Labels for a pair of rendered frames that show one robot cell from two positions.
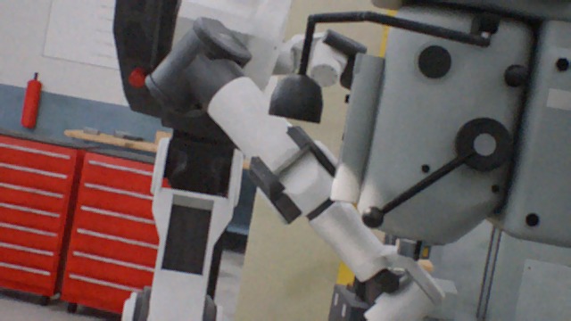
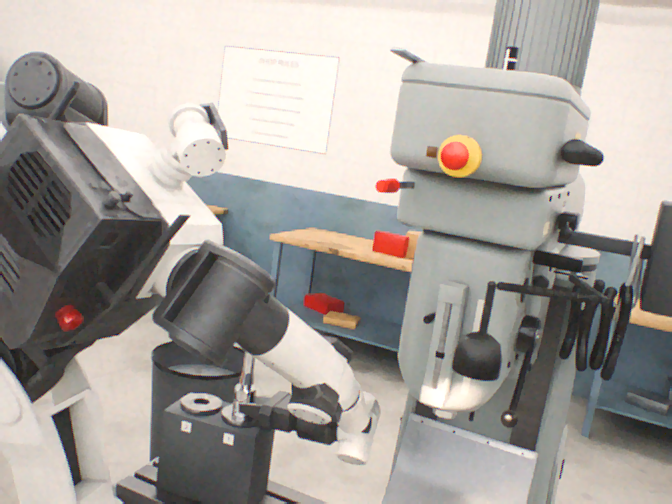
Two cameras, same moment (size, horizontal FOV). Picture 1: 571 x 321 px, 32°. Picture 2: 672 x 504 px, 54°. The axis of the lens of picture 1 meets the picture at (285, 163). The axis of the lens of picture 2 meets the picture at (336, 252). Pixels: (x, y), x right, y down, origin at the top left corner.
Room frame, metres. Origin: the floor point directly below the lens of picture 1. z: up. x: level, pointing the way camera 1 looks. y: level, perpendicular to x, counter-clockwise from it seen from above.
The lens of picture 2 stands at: (1.23, 0.99, 1.77)
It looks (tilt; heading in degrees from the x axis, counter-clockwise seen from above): 10 degrees down; 291
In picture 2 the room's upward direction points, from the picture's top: 8 degrees clockwise
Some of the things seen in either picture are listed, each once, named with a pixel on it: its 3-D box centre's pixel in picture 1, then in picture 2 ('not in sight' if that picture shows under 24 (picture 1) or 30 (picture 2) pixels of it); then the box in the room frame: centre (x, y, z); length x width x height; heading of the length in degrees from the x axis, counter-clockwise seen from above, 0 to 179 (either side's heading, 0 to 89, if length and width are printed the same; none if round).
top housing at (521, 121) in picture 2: not in sight; (499, 131); (1.43, -0.22, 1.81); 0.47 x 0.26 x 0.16; 88
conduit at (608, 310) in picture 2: not in sight; (584, 324); (1.22, -0.46, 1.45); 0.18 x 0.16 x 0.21; 88
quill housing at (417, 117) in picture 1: (440, 126); (463, 316); (1.43, -0.21, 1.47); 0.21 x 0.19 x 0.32; 178
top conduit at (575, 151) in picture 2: not in sight; (584, 155); (1.28, -0.23, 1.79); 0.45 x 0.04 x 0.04; 88
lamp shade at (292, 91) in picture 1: (298, 96); (478, 352); (1.36, 0.00, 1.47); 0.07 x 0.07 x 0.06
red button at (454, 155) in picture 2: not in sight; (455, 155); (1.44, 0.05, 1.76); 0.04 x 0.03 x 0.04; 178
